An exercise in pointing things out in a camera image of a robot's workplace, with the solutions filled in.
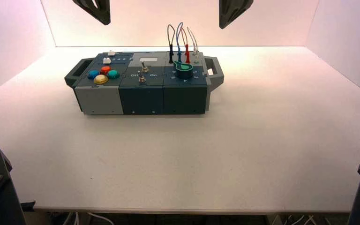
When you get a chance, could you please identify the grey blue task box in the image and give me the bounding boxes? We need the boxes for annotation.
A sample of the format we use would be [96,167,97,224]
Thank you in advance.
[64,51,225,116]

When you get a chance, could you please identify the green black rotary knob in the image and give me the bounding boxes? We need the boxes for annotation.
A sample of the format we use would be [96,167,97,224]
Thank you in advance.
[172,60,194,79]

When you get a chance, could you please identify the red jumper cable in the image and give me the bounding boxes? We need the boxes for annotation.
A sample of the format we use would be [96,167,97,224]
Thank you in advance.
[180,27,191,64]

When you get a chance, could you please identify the black jumper cable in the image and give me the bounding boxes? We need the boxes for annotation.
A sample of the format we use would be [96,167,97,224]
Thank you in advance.
[167,24,176,64]

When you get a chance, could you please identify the blue jumper cable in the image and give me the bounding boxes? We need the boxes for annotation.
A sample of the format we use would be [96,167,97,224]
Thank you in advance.
[175,22,184,63]

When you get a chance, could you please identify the white jumper cable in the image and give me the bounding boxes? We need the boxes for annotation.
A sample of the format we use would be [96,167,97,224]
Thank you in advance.
[187,26,200,60]

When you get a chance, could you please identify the white cable under table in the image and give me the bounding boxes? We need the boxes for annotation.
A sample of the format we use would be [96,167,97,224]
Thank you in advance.
[62,212,75,225]
[287,215,306,225]
[87,212,115,225]

